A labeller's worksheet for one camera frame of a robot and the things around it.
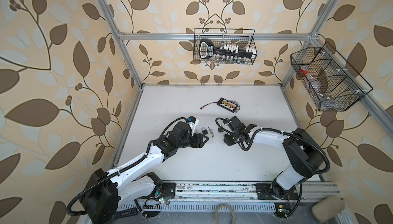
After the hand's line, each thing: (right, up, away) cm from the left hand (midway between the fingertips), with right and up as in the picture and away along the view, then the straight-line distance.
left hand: (206, 137), depth 77 cm
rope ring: (+4, -32, -9) cm, 33 cm away
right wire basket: (+61, +27, -5) cm, 67 cm away
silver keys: (+4, -1, +19) cm, 19 cm away
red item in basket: (+56, +37, +9) cm, 68 cm away
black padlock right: (+9, 0, +20) cm, 22 cm away
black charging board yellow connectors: (+16, +16, +30) cm, 38 cm away
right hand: (+13, -5, +14) cm, 20 cm away
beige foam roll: (+54, -29, -10) cm, 62 cm away
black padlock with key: (-1, 0, +19) cm, 19 cm away
